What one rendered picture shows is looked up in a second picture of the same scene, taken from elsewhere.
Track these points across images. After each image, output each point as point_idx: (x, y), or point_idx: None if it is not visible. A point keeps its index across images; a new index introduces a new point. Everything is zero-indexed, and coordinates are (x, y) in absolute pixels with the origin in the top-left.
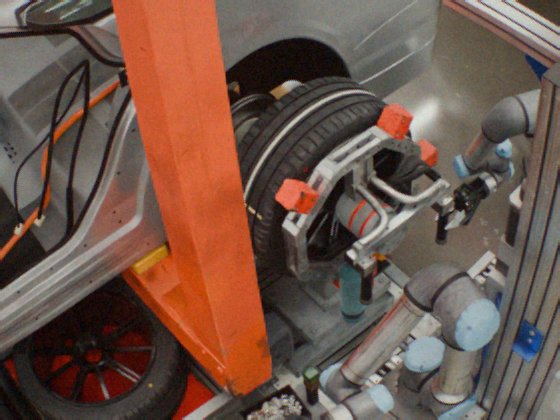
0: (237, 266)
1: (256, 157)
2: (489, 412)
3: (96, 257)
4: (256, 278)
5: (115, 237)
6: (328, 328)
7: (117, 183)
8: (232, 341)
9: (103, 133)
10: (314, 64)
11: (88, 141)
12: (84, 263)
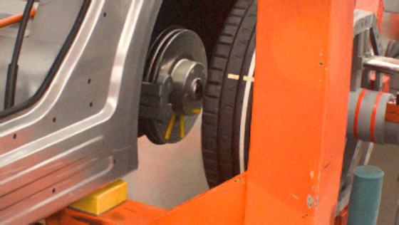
0: (346, 27)
1: (256, 25)
2: None
3: (67, 143)
4: (350, 71)
5: (87, 124)
6: None
7: (100, 31)
8: (324, 182)
9: (28, 41)
10: (211, 46)
11: (11, 47)
12: (54, 144)
